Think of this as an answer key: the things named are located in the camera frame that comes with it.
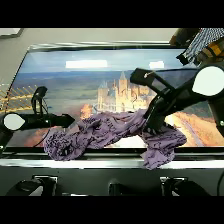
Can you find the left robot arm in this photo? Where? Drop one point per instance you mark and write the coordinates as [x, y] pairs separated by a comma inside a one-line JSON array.
[[33, 121]]

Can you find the heap of clothes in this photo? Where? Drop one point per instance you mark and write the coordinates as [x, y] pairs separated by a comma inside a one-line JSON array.
[[181, 36]]

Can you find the lilac printed garment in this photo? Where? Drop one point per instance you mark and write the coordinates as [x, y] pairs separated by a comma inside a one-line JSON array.
[[110, 131]]

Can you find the checked shirt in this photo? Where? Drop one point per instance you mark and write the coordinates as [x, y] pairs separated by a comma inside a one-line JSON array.
[[203, 38]]

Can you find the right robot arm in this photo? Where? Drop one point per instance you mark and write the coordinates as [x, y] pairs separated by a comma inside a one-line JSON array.
[[181, 96]]

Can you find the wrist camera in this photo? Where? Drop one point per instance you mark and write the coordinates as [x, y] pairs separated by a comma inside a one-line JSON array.
[[41, 90], [140, 76]]

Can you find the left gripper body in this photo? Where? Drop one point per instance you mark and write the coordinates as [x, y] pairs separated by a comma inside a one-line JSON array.
[[61, 120]]

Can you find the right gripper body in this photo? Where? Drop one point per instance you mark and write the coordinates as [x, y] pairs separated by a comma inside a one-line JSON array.
[[156, 116]]

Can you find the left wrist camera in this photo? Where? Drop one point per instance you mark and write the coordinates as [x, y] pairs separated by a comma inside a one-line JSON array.
[[41, 90]]

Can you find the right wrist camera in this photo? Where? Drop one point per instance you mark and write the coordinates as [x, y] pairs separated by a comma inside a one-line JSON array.
[[140, 76]]

